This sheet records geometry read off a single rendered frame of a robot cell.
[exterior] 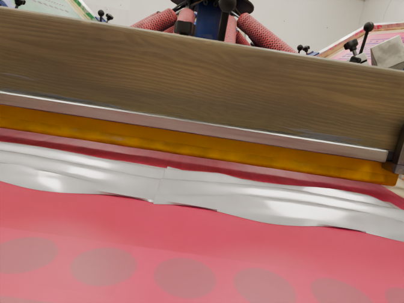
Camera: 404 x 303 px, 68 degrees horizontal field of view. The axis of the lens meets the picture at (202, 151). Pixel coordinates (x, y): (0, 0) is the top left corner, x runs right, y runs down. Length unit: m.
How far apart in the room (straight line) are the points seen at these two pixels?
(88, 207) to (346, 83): 0.21
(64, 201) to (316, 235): 0.13
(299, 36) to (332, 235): 4.49
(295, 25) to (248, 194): 4.48
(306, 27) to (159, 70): 4.46
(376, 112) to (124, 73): 0.21
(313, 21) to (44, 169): 4.61
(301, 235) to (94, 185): 0.12
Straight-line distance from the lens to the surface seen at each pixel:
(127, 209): 0.16
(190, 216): 0.16
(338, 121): 0.27
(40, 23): 0.28
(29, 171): 0.20
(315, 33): 4.71
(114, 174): 0.19
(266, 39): 0.94
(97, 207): 0.16
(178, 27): 0.55
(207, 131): 0.24
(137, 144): 0.27
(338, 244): 0.17
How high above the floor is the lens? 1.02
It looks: 12 degrees down
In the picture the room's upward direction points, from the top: 9 degrees clockwise
